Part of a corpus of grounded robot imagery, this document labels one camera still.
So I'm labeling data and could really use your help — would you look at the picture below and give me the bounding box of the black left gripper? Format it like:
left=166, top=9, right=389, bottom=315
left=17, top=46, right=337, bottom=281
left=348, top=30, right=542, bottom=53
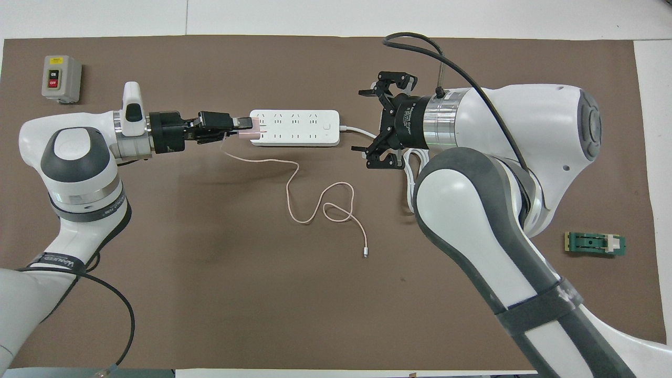
left=149, top=111, right=251, bottom=154

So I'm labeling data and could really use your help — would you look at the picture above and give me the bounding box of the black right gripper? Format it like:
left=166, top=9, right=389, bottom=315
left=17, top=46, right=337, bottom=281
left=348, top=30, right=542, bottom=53
left=352, top=72, right=428, bottom=170

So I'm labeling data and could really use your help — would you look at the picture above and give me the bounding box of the pink USB charger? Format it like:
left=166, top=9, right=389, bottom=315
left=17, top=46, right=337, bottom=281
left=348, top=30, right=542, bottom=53
left=237, top=118, right=261, bottom=141

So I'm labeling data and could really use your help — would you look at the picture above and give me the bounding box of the pink charging cable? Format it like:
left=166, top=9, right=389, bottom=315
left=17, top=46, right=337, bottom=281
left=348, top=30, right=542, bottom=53
left=219, top=136, right=371, bottom=258

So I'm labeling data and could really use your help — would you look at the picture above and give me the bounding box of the white power strip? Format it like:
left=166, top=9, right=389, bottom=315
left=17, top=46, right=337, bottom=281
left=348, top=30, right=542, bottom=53
left=249, top=109, right=341, bottom=147

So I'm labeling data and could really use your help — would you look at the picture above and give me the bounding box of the brown table mat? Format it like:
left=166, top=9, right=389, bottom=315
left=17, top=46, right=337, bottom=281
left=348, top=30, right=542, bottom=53
left=0, top=35, right=663, bottom=371

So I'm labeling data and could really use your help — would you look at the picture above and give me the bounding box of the green circuit board module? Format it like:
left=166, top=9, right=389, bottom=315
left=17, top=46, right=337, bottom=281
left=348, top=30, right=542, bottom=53
left=564, top=231, right=627, bottom=258

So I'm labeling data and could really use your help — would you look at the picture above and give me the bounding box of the white power cord with plug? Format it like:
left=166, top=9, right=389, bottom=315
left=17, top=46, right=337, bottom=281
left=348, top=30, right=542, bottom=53
left=340, top=124, right=427, bottom=216

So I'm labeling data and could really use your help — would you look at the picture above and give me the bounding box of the grey on-off switch box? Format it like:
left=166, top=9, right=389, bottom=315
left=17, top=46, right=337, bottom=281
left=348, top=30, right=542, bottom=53
left=41, top=55, right=82, bottom=104

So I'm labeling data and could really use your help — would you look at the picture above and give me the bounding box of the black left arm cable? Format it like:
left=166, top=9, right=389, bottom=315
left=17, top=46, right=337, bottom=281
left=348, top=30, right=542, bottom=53
left=16, top=252, right=137, bottom=376

